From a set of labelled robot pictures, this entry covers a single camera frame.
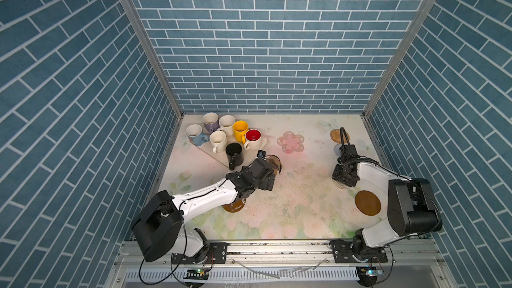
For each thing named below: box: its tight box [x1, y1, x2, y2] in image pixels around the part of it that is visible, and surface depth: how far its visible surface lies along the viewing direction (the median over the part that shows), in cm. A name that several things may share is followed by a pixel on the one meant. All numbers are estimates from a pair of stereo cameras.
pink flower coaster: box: [276, 130, 305, 154], surface depth 110 cm
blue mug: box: [185, 124, 209, 146], surface depth 102 cm
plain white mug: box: [209, 130, 227, 154], surface depth 98 cm
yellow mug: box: [232, 120, 249, 144], surface depth 104 cm
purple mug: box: [202, 112, 220, 134], surface depth 109 cm
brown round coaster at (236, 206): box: [222, 198, 246, 213], surface depth 86 cm
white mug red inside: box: [243, 128, 262, 150], surface depth 104 cm
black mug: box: [225, 142, 244, 171], surface depth 96 cm
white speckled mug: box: [218, 114, 236, 137], surface depth 107 cm
